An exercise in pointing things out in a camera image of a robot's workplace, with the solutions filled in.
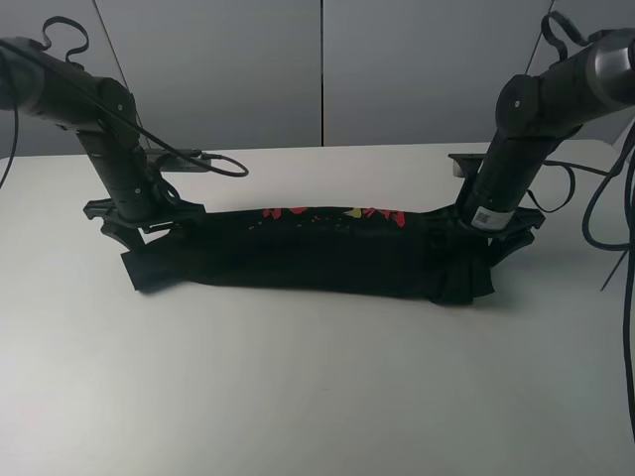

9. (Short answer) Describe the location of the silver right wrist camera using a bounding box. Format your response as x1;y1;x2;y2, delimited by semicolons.
448;153;485;179

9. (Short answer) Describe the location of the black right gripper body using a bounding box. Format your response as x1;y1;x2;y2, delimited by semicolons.
426;205;546;243

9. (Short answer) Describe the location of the black left camera cable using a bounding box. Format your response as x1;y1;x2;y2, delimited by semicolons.
0;14;250;189

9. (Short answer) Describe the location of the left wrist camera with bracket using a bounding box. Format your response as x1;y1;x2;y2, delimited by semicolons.
144;149;211;173

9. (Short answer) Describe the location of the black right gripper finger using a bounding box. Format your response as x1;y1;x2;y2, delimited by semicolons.
488;228;535;268

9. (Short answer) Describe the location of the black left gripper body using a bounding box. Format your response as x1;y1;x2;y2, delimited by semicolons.
83;182;205;233

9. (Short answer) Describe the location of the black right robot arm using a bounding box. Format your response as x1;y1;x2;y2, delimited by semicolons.
426;29;634;267

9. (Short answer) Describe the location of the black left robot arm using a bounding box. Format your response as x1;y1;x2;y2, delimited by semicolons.
1;38;205;250

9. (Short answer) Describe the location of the black printed t-shirt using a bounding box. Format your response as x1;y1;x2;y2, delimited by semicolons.
122;207;494;305

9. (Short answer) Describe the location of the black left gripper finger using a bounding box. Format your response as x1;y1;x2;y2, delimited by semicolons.
100;222;146;255
140;221;182;235

